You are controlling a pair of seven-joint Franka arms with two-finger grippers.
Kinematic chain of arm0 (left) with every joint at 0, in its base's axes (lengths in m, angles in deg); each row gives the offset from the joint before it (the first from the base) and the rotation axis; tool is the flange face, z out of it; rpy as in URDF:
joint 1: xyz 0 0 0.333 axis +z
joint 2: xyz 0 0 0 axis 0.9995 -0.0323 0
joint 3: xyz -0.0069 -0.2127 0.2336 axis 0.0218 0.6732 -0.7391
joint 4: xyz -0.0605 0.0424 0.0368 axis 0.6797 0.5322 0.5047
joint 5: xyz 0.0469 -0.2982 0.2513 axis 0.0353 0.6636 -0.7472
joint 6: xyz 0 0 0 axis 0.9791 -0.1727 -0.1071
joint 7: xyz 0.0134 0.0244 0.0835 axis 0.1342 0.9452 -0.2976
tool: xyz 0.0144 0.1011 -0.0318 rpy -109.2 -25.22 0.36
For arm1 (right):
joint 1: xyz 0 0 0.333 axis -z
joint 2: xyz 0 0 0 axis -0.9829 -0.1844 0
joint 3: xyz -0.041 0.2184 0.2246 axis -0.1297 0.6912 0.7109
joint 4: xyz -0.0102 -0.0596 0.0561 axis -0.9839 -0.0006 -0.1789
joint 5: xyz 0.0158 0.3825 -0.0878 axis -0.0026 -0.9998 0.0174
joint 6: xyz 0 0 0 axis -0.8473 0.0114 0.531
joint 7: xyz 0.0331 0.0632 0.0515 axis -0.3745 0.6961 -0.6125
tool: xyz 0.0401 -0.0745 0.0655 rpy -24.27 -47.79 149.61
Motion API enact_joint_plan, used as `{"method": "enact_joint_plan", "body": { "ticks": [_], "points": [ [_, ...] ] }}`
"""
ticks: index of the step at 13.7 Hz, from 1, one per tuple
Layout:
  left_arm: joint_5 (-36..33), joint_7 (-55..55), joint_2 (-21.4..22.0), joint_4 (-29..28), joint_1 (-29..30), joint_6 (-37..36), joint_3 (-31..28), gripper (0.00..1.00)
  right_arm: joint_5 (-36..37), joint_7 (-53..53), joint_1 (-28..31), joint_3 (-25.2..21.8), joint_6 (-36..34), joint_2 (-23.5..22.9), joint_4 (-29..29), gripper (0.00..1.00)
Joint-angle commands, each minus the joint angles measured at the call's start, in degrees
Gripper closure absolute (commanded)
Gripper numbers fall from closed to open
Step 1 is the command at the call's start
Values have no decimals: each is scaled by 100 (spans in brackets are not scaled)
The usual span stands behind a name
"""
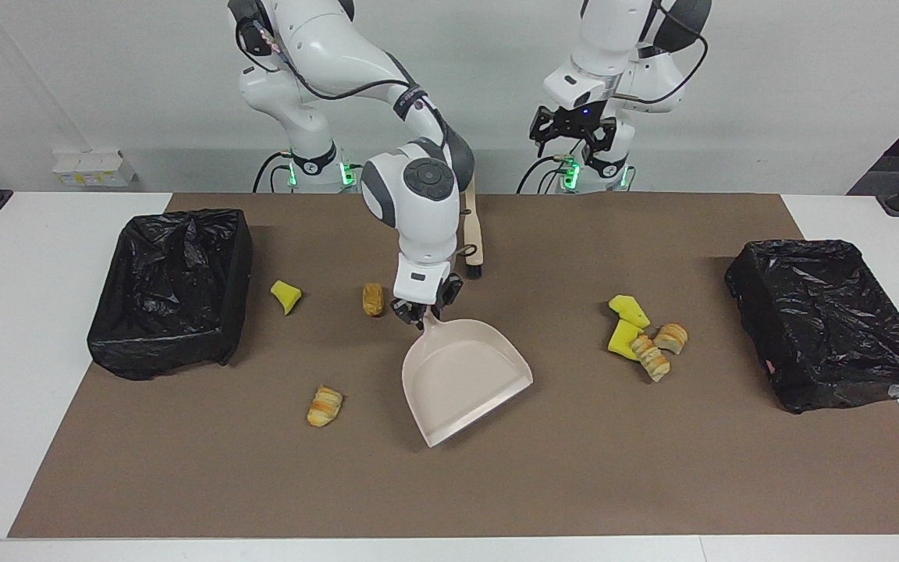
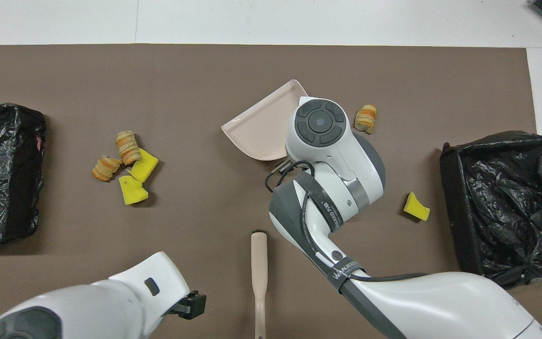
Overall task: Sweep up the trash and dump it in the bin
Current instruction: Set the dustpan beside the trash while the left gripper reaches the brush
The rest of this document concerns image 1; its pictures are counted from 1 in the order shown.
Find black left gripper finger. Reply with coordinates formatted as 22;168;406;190
588;121;619;157
529;109;558;146

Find beige hand brush black bristles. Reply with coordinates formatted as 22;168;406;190
461;176;486;280

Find beige plastic dustpan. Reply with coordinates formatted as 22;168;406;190
401;308;535;449

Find yellow sponge piece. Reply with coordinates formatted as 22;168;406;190
608;318;645;361
608;294;652;329
270;280;303;316

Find striped orange bread roll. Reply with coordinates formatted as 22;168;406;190
653;323;689;355
631;334;671;383
307;386;344;428

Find black bagged bin pink spot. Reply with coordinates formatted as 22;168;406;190
724;239;899;414

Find brown paper table mat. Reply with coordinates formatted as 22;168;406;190
7;192;899;539

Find black base power cable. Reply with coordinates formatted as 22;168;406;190
517;155;571;194
252;151;294;194

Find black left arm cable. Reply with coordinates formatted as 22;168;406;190
613;0;712;106

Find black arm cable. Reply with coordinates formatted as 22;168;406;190
235;16;478;262
613;0;712;106

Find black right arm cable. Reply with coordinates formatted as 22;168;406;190
235;16;478;262

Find white wall socket box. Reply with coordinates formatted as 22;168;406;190
52;150;139;189

